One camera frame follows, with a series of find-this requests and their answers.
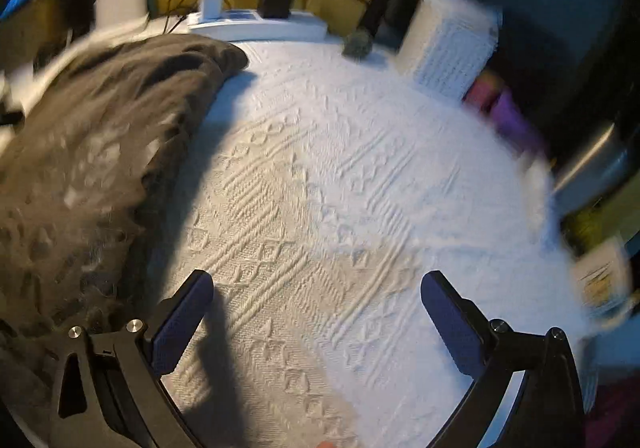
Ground white cartoon mug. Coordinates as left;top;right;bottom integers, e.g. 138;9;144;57
570;235;634;329

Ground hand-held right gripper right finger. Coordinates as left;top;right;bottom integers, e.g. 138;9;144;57
420;271;586;448

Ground white perforated plastic basket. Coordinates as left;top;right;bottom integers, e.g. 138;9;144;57
400;0;503;99

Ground red can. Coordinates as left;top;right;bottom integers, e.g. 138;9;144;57
462;71;501;114

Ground steel tumbler with strap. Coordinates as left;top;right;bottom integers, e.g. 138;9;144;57
550;121;632;215

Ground white power strip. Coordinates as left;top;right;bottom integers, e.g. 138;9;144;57
187;8;328;42

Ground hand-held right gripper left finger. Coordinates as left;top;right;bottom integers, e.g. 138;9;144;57
47;269;216;448

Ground dark brown t-shirt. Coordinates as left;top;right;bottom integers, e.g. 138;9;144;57
0;34;250;434

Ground grey fuzzy ball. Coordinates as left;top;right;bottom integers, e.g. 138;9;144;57
341;28;374;60

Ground purple cloth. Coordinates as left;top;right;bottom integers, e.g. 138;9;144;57
487;91;547;152

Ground white squeeze tube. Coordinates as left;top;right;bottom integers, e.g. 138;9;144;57
520;153;557;200

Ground white embossed table cloth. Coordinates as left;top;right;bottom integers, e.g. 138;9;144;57
0;36;601;448

